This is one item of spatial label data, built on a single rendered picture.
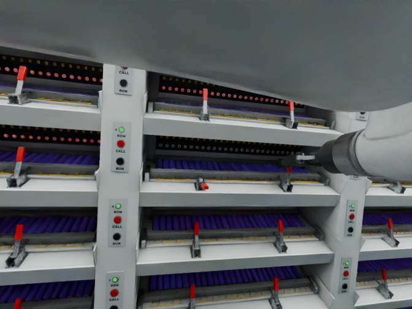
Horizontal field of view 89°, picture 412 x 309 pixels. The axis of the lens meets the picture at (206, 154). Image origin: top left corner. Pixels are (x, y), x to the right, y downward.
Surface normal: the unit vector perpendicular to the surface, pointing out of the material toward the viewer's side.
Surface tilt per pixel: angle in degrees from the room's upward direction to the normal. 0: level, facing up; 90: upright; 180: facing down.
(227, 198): 109
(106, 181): 90
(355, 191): 90
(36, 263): 19
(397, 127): 83
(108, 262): 90
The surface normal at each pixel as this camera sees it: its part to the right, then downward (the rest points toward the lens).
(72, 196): 0.18, 0.39
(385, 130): -0.98, -0.12
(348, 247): 0.21, 0.07
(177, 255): 0.13, -0.92
